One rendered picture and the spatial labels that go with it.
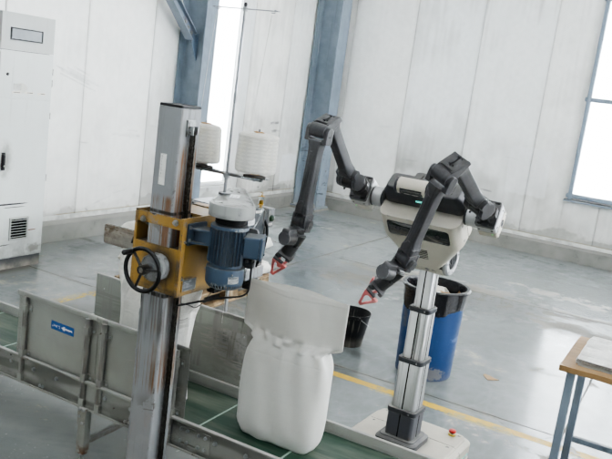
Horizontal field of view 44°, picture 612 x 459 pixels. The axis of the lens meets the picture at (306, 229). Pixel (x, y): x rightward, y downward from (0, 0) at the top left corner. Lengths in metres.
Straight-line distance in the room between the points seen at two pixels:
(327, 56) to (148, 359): 9.14
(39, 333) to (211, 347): 0.84
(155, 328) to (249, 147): 0.81
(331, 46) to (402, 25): 1.12
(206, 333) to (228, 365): 0.20
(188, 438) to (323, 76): 9.00
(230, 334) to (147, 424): 0.79
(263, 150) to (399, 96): 8.70
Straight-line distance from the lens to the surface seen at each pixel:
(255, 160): 2.92
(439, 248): 3.35
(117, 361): 3.57
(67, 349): 3.78
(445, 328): 5.27
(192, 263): 3.00
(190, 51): 9.16
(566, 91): 10.89
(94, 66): 8.18
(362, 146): 11.77
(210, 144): 3.09
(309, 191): 3.04
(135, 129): 8.72
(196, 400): 3.67
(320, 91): 11.84
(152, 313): 3.05
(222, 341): 3.83
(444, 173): 2.72
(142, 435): 3.25
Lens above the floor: 1.89
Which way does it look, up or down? 11 degrees down
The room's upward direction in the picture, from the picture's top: 8 degrees clockwise
